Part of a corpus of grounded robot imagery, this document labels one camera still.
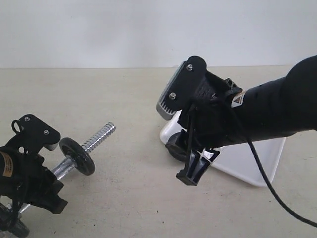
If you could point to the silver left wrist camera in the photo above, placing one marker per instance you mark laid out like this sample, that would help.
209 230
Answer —
34 134

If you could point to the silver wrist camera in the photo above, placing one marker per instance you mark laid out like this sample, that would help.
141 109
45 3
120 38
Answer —
34 134
180 89

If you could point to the chrome dumbbell bar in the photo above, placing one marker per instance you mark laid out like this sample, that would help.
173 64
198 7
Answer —
66 165

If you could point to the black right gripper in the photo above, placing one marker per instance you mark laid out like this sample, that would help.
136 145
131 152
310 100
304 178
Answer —
208 113

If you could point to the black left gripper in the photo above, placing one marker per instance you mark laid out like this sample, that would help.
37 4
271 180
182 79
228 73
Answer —
25 179

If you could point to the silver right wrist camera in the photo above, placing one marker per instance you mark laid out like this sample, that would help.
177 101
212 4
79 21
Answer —
180 89

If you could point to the black weight plate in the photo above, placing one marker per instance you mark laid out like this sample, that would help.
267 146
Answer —
82 160
19 230
177 146

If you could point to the white plastic tray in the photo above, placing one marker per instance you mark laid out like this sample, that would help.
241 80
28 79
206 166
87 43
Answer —
238 160

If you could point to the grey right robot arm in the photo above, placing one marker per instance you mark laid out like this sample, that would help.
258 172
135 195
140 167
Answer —
278 108

